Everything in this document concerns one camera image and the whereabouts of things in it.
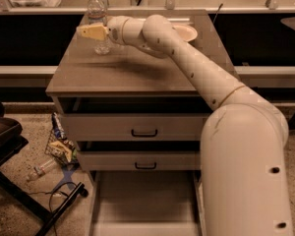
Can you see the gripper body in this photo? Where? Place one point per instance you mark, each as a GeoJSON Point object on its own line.
{"type": "Point", "coordinates": [116, 29]}

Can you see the wire basket with snack bags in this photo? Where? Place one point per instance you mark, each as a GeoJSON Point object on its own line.
{"type": "Point", "coordinates": [58, 145]}

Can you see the clear plastic water bottle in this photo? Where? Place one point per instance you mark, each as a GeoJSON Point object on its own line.
{"type": "Point", "coordinates": [97, 14]}

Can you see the grey drawer cabinet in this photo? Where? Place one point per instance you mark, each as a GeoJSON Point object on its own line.
{"type": "Point", "coordinates": [127, 81]}

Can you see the empty bottle on floor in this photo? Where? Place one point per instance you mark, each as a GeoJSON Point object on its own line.
{"type": "Point", "coordinates": [42, 169]}

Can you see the top grey drawer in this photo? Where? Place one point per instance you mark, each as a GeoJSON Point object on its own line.
{"type": "Point", "coordinates": [133, 127]}

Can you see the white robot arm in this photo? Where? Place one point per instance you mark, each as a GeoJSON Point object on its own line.
{"type": "Point", "coordinates": [245, 191]}

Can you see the black stand with tray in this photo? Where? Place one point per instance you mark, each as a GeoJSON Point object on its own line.
{"type": "Point", "coordinates": [49, 190]}

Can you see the middle grey drawer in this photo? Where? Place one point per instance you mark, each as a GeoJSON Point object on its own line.
{"type": "Point", "coordinates": [139, 160]}

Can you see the white paper bowl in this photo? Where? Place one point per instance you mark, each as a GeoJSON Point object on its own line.
{"type": "Point", "coordinates": [187, 33]}

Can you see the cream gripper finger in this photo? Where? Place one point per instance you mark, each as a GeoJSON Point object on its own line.
{"type": "Point", "coordinates": [89, 31]}

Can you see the open bottom grey drawer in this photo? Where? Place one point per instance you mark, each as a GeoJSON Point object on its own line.
{"type": "Point", "coordinates": [145, 203]}

